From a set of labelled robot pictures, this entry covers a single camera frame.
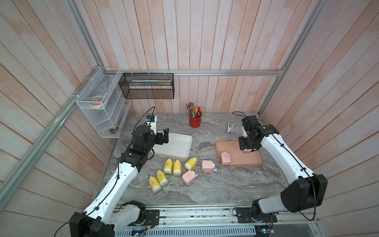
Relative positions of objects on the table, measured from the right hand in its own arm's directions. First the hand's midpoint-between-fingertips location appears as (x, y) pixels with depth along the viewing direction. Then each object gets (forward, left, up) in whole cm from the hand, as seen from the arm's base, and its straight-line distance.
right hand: (245, 143), depth 83 cm
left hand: (+1, +47, +10) cm, 49 cm away
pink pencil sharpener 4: (-8, +3, +5) cm, 9 cm away
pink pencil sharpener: (-10, +21, -10) cm, 25 cm away
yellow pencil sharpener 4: (-18, +47, -7) cm, 51 cm away
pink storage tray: (0, 0, -17) cm, 17 cm away
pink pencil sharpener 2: (-5, +10, -10) cm, 15 cm away
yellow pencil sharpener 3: (-9, +31, -9) cm, 33 cm away
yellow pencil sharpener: (-11, +44, -8) cm, 46 cm away
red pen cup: (+25, +28, -10) cm, 39 cm away
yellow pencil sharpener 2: (-12, +39, -9) cm, 42 cm away
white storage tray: (+7, +39, -15) cm, 43 cm away
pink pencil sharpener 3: (-17, +32, -9) cm, 38 cm away
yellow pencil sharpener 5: (-22, +50, -8) cm, 55 cm away
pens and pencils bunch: (+29, +29, -4) cm, 41 cm away
